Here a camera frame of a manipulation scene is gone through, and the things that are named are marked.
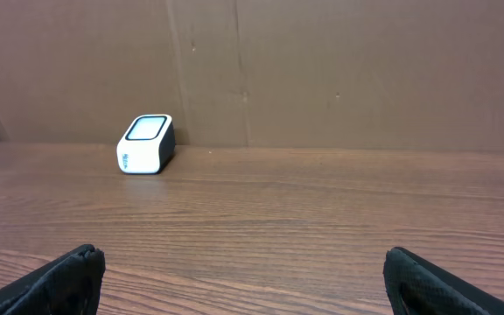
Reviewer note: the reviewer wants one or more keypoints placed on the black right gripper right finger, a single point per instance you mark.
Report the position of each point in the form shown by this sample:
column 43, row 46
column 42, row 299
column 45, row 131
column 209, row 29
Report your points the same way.
column 415, row 286

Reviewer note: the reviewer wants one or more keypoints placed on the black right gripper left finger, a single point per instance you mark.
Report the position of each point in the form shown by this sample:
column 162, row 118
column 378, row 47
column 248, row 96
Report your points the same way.
column 69, row 285

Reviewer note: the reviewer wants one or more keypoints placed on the cardboard backdrop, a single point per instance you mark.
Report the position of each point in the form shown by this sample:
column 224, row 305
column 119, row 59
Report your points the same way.
column 341, row 74

